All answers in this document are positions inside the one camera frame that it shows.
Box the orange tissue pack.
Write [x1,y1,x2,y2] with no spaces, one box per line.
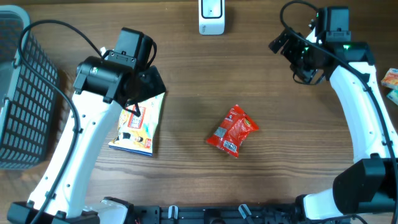
[381,68,398,90]

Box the teal tissue pack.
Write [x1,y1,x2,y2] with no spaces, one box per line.
[387,90,398,105]

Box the red snack bag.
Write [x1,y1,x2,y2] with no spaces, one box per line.
[206,105,259,158]

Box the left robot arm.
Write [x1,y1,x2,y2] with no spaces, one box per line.
[7,28,165,223]

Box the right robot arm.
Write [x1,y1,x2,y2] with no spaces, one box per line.
[269,6,397,223]

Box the white barcode scanner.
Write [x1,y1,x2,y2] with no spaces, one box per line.
[198,0,225,35]

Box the dark grey mesh basket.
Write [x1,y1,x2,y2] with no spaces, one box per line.
[1,5,59,170]

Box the black right camera cable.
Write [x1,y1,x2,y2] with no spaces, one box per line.
[279,0,398,224]

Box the black camera cable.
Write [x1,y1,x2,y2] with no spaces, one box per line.
[17,19,103,224]
[279,0,398,224]

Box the black left camera cable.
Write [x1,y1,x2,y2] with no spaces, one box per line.
[17,19,103,224]

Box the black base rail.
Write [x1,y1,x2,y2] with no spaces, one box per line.
[127,204,351,224]

